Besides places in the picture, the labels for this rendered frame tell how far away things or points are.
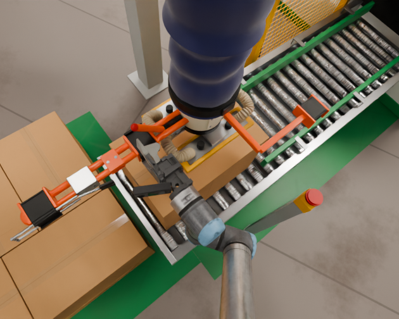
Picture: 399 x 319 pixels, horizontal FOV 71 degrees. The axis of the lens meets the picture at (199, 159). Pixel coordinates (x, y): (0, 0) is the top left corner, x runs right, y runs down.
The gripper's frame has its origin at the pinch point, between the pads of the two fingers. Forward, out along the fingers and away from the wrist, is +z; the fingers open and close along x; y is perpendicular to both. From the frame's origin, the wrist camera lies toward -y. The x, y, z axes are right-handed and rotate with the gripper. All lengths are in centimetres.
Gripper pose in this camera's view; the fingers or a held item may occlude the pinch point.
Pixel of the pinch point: (137, 149)
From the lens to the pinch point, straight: 91.8
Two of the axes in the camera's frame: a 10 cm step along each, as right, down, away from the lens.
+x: 0.8, -3.7, -9.3
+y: 7.7, -5.6, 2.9
